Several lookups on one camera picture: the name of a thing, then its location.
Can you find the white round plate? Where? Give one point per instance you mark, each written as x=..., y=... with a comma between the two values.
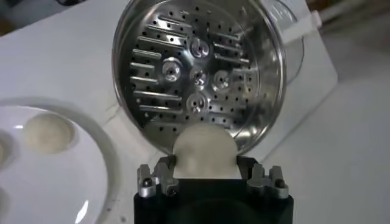
x=55, y=188

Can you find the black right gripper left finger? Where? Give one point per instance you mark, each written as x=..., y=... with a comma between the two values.
x=163, y=179

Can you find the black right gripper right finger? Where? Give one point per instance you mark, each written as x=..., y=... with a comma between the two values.
x=259, y=181

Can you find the stainless steel steamer basket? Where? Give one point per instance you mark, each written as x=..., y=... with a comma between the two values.
x=198, y=76

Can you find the white steamed baozi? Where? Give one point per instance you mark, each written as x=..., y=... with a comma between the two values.
x=205, y=149
x=48, y=133

